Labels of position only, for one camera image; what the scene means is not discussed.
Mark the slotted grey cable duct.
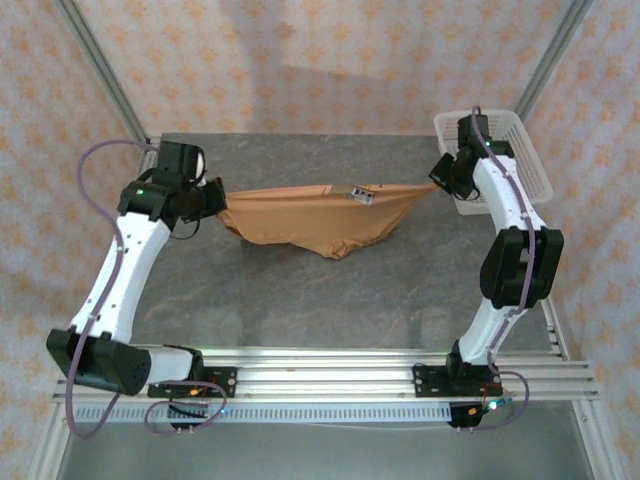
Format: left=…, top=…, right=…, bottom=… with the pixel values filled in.
left=73, top=403, right=454, bottom=424

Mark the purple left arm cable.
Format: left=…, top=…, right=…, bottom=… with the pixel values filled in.
left=64, top=139, right=229, bottom=441

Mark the aluminium frame leg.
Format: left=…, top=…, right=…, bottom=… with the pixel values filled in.
left=573, top=399, right=624, bottom=480
left=27, top=399, right=76, bottom=480

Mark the aluminium frame post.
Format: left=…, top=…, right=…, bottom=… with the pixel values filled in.
left=514, top=0, right=597, bottom=119
left=52, top=0, right=152, bottom=147

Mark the black base electronics box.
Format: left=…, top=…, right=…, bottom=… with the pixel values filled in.
left=167, top=399, right=211, bottom=432
left=448, top=399, right=501, bottom=431

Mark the white perforated plastic basket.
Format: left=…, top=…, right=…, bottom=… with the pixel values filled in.
left=432, top=109, right=555, bottom=217

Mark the aluminium mounting rail beam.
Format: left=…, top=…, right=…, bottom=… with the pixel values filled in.
left=52, top=348, right=600, bottom=402

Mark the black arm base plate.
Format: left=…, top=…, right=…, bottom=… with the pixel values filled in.
left=147, top=366, right=239, bottom=400
left=413, top=364, right=503, bottom=399

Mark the orange t-shirt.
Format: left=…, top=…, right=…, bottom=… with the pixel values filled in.
left=219, top=182, right=442, bottom=262

